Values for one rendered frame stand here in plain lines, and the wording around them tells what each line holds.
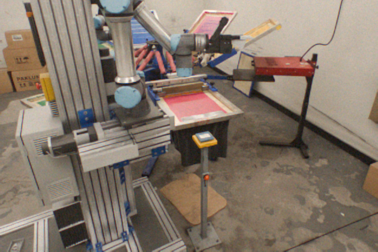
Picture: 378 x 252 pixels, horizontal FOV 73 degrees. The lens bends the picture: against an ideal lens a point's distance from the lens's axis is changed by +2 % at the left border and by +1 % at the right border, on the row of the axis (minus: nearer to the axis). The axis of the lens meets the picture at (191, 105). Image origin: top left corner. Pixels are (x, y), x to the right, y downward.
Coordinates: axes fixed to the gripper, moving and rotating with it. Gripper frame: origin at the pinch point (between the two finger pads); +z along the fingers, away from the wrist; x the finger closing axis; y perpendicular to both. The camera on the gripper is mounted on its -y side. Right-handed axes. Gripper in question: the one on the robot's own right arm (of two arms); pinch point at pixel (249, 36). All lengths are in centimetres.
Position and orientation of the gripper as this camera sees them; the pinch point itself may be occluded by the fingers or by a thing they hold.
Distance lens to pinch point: 120.9
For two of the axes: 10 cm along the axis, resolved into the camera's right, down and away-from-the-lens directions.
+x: 0.4, 2.9, -9.6
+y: 0.2, 9.6, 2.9
